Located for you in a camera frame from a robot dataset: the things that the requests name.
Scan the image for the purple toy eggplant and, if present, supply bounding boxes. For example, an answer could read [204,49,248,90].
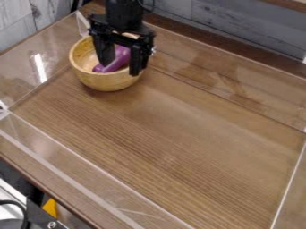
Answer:
[93,46,132,73]

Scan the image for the yellow tag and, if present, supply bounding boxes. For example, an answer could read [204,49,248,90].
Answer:
[42,199,58,218]

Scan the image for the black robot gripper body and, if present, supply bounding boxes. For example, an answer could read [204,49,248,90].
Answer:
[89,0,156,50]

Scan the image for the light wooden bowl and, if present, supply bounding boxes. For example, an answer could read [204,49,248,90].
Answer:
[70,36,142,91]

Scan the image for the black cable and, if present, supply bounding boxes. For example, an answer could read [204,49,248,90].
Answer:
[0,199,30,229]

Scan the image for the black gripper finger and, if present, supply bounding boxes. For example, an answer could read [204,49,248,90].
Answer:
[130,45,152,76]
[94,34,116,66]

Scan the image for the clear acrylic tray walls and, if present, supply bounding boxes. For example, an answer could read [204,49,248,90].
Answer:
[0,16,306,229]

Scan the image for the black base with screw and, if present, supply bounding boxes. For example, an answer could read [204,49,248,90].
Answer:
[23,202,94,229]

